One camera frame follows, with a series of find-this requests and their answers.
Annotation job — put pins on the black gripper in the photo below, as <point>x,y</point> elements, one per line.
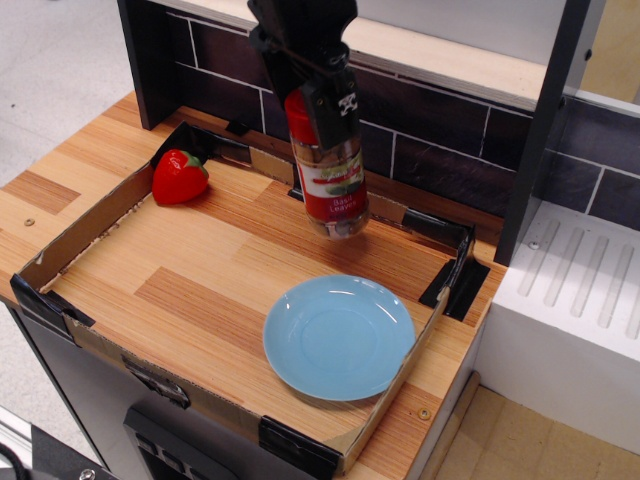
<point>300,43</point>

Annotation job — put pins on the basil bottle with red cap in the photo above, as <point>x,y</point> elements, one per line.
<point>332,180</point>

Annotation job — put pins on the cardboard fence with black tape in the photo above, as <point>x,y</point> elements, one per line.
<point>149,318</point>

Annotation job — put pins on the red toy strawberry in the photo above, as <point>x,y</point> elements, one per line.
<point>178,177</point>

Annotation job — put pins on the light blue plate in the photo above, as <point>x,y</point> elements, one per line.
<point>338,337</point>

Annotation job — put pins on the white dish drainer block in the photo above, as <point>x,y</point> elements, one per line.
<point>562,334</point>

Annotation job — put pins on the dark grey shelf post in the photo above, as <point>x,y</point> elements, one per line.
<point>521,209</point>

